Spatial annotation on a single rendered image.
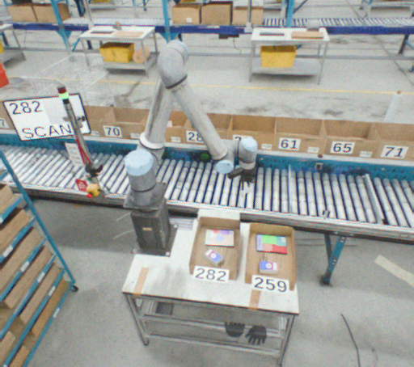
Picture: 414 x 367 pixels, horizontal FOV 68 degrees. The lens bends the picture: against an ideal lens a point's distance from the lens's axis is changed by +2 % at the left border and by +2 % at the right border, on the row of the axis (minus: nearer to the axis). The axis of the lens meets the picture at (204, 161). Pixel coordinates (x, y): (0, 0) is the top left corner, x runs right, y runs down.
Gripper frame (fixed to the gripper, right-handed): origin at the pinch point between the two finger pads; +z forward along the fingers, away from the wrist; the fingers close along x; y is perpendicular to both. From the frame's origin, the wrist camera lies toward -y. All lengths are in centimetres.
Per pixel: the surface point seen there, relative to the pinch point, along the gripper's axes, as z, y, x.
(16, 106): -35, -148, 37
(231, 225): 31.5, -4.4, -4.2
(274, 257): 32.2, 21.6, -26.7
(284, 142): 12, 39, 67
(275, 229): 27.6, 24.0, -8.7
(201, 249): 34.2, -24.0, -21.6
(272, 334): 64, 21, -59
